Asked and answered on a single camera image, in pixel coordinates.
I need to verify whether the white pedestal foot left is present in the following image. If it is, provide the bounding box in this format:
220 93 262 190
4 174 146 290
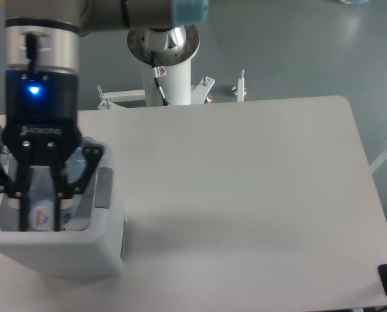
97 84 146 110

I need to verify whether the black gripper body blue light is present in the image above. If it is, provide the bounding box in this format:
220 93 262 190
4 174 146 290
2 70 81 166

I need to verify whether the white plastic trash can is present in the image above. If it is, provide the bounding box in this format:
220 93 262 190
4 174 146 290
0 144 127 277

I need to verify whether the black cable on pedestal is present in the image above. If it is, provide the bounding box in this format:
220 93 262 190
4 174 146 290
150 50 171 107

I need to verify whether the white pedestal foot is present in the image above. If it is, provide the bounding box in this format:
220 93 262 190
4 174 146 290
97 84 146 110
190 68 250 105

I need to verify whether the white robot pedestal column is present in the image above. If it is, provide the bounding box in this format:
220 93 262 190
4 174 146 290
140 48 198 107

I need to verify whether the white pedestal foot right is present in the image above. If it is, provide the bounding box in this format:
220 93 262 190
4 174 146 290
190 68 250 105

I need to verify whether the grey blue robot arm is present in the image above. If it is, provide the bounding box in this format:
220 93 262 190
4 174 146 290
0 1 209 231

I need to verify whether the clear plastic water bottle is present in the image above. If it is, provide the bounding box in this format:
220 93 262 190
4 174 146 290
27 147 87 231

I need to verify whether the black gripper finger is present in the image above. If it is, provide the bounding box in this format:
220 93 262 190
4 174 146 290
0 141 31 231
49 144 104 231

